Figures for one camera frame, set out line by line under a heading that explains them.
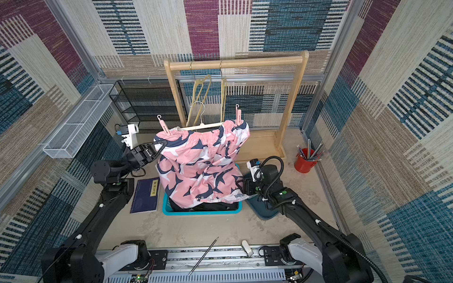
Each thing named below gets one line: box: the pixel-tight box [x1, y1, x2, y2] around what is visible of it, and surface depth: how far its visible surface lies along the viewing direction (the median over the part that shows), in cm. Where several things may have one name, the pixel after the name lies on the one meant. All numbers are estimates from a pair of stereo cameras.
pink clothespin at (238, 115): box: [235, 103, 242, 127], surface depth 66 cm
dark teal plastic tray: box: [245, 193, 281, 221], surface depth 82 cm
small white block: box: [241, 239, 254, 258], surface depth 76 cm
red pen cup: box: [294, 147, 318, 174], surface depth 99 cm
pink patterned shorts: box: [153, 120, 251, 210], surface depth 70 cm
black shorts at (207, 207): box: [168, 198, 239, 212], surface depth 80 cm
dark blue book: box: [129, 176, 160, 215], surface depth 92 cm
